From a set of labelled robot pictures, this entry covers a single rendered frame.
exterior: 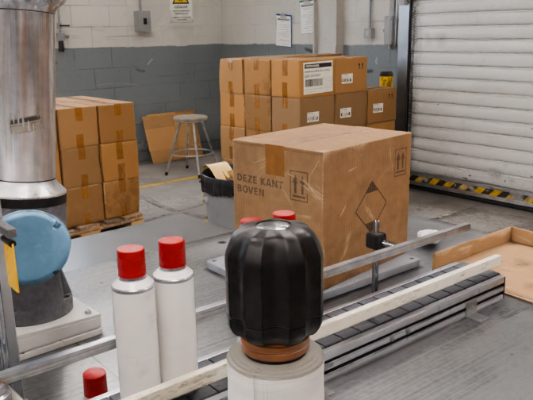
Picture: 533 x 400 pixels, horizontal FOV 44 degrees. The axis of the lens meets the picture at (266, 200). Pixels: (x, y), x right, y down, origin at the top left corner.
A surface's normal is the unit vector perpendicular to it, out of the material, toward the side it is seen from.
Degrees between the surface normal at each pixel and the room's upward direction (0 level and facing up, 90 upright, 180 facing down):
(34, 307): 71
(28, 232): 96
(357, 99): 88
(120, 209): 93
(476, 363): 0
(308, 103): 90
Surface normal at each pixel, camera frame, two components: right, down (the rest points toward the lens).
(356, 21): -0.75, 0.18
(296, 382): 0.37, 0.26
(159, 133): 0.58, -0.15
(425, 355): -0.02, -0.97
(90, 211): 0.67, 0.22
